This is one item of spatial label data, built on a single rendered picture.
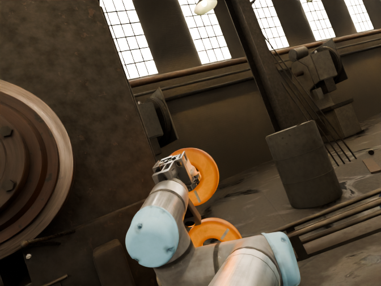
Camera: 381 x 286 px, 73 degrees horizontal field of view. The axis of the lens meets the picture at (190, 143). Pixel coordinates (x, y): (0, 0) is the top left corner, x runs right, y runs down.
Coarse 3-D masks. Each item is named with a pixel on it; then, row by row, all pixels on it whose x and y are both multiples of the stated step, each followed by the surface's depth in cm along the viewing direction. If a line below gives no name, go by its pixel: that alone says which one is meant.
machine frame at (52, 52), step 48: (0, 0) 85; (48, 0) 90; (96, 0) 97; (0, 48) 82; (48, 48) 88; (96, 48) 93; (48, 96) 85; (96, 96) 90; (96, 144) 87; (144, 144) 93; (96, 192) 85; (144, 192) 90; (48, 240) 73; (96, 240) 77
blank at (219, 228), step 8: (208, 224) 66; (216, 224) 66; (224, 224) 66; (192, 232) 67; (200, 232) 67; (208, 232) 66; (216, 232) 66; (224, 232) 66; (232, 232) 65; (192, 240) 67; (200, 240) 67; (224, 240) 66
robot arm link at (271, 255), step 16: (240, 240) 39; (256, 240) 37; (272, 240) 36; (288, 240) 37; (224, 256) 38; (240, 256) 31; (256, 256) 32; (272, 256) 34; (288, 256) 34; (224, 272) 28; (240, 272) 27; (256, 272) 28; (272, 272) 30; (288, 272) 34
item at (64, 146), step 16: (0, 80) 67; (16, 96) 68; (32, 96) 69; (48, 112) 70; (64, 128) 71; (64, 144) 70; (64, 160) 69; (64, 176) 69; (64, 192) 68; (48, 208) 66; (32, 224) 64; (48, 224) 65; (16, 240) 62; (0, 256) 61
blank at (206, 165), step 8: (176, 152) 69; (192, 152) 68; (200, 152) 68; (184, 160) 69; (192, 160) 68; (200, 160) 68; (208, 160) 67; (200, 168) 68; (208, 168) 67; (216, 168) 67; (208, 176) 67; (216, 176) 67; (200, 184) 68; (208, 184) 67; (216, 184) 67; (192, 192) 68; (200, 192) 68; (208, 192) 67; (192, 200) 68; (200, 200) 68
